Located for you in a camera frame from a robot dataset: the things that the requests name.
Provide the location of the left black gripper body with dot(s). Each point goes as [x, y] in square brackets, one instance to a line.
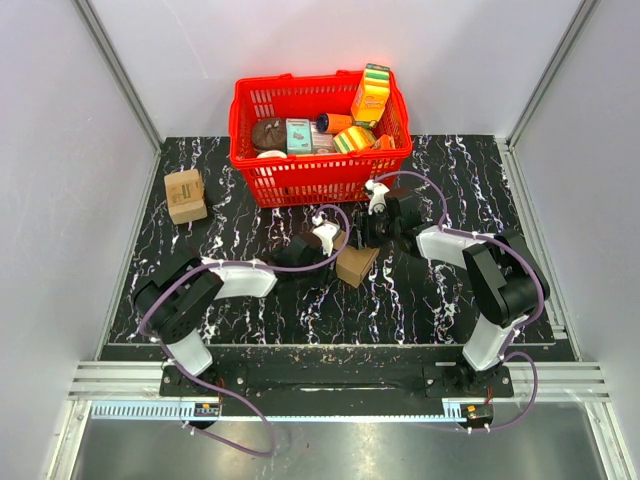
[320, 273]

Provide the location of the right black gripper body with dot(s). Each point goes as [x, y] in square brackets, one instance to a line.
[380, 229]

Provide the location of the brown cardboard box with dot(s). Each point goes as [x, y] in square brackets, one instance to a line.
[353, 265]

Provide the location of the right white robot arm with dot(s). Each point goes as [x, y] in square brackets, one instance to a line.
[507, 283]

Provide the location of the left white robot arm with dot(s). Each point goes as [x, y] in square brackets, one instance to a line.
[173, 300]

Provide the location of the pink white snack box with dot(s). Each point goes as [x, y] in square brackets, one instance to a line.
[321, 143]

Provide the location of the teal snack box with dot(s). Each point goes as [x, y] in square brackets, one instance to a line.
[298, 136]

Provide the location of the small folded cardboard box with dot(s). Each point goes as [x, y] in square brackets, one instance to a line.
[185, 194]

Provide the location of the small orange packet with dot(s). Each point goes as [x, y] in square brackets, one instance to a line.
[384, 142]

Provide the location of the yellow green sponge pack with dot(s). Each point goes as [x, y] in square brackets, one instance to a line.
[353, 139]

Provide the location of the red plastic shopping basket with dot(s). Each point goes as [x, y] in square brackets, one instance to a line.
[311, 179]

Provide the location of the orange blue can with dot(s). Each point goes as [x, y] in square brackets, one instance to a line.
[333, 124]

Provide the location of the tall orange yellow carton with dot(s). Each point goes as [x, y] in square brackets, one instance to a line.
[371, 95]

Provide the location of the brown round chocolate cake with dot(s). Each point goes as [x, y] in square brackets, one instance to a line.
[269, 134]

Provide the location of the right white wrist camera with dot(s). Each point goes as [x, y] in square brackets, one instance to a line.
[376, 192]

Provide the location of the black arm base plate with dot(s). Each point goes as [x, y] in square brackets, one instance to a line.
[418, 371]

